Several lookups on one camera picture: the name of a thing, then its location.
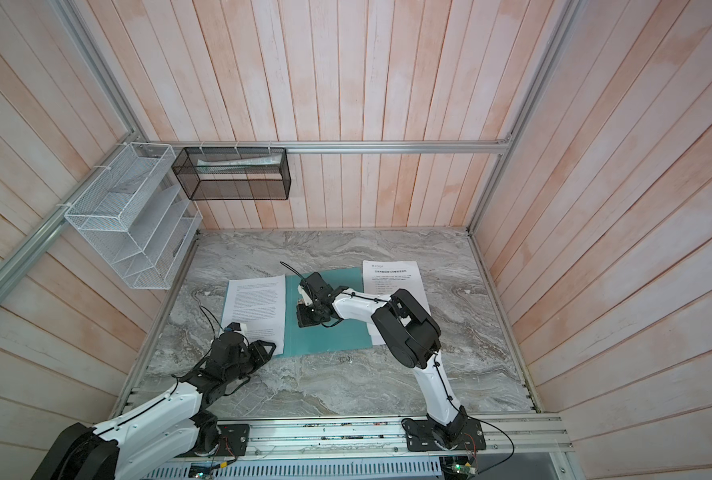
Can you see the paper inside black basket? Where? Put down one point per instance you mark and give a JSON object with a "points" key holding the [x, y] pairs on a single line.
{"points": [[239, 165]]}

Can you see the black mesh basket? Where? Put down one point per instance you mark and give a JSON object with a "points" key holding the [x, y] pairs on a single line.
{"points": [[273, 186]]}

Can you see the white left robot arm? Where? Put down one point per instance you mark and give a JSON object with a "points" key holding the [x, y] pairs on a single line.
{"points": [[175, 422]]}

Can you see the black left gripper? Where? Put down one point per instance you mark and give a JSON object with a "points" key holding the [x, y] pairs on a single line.
{"points": [[258, 350]]}

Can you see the horizontal aluminium frame bar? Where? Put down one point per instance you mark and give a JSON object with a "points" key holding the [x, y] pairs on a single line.
{"points": [[358, 147]]}

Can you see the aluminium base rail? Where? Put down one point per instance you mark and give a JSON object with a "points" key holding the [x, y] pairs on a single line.
{"points": [[383, 436]]}

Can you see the left aluminium frame bar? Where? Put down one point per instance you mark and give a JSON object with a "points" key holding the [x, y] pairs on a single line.
{"points": [[15, 267]]}

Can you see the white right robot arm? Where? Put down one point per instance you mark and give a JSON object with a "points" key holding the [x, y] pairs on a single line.
{"points": [[412, 337]]}

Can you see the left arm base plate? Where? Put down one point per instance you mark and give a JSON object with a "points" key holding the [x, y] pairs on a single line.
{"points": [[233, 440]]}

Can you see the printed paper sheet with title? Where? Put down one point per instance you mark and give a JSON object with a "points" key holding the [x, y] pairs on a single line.
{"points": [[383, 278]]}

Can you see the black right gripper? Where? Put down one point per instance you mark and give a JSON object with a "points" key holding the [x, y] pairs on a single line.
{"points": [[305, 318]]}

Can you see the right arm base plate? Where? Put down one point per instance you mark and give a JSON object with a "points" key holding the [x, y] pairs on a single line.
{"points": [[427, 435]]}

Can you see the white wire mesh shelf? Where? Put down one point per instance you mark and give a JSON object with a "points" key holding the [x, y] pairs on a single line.
{"points": [[136, 218]]}

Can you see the printed paper sheet dense text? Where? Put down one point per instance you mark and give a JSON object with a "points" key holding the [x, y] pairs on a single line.
{"points": [[259, 305]]}

